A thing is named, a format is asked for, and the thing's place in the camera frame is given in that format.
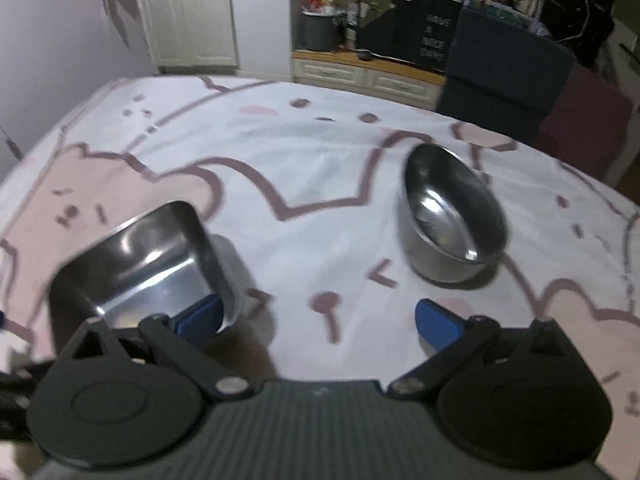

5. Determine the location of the grey trash bin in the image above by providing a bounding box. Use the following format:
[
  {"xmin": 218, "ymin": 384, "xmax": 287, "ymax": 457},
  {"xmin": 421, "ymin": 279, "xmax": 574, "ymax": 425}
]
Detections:
[{"xmin": 303, "ymin": 11, "xmax": 341, "ymax": 52}]

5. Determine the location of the bear pattern tablecloth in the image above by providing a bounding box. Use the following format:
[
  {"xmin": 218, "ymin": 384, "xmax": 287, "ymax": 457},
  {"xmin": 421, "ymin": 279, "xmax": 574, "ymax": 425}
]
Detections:
[{"xmin": 1, "ymin": 76, "xmax": 639, "ymax": 479}]

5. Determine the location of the small rectangular steel tray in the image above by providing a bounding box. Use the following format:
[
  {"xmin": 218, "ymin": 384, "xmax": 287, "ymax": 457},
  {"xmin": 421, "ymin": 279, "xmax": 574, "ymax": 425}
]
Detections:
[{"xmin": 48, "ymin": 200, "xmax": 244, "ymax": 351}]

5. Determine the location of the round steel bowl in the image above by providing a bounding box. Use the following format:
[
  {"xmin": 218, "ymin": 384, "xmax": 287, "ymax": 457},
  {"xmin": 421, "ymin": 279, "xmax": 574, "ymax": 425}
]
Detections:
[{"xmin": 397, "ymin": 143, "xmax": 509, "ymax": 285}]

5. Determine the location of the white cabinet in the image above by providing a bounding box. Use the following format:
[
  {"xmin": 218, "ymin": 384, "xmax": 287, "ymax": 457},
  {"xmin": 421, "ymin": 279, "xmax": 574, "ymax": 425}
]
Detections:
[{"xmin": 138, "ymin": 0, "xmax": 239, "ymax": 70}]

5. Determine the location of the black sideboard with lettering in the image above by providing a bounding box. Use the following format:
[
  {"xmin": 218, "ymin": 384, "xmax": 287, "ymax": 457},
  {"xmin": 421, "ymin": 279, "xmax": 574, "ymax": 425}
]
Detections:
[{"xmin": 356, "ymin": 0, "xmax": 462, "ymax": 73}]

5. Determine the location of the maroon cushion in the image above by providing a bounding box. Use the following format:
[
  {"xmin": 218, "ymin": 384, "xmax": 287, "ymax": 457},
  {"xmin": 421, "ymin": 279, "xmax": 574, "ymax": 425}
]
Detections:
[{"xmin": 532, "ymin": 64, "xmax": 632, "ymax": 181}]

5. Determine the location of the low white drawer bench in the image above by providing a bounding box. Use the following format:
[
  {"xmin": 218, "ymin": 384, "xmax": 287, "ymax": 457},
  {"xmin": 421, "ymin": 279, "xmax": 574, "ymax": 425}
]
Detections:
[{"xmin": 292, "ymin": 50, "xmax": 445, "ymax": 110}]

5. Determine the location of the dark blue cushion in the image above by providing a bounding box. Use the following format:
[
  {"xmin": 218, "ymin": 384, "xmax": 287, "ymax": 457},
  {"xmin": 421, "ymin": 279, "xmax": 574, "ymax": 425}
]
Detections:
[{"xmin": 436, "ymin": 6, "xmax": 575, "ymax": 144}]

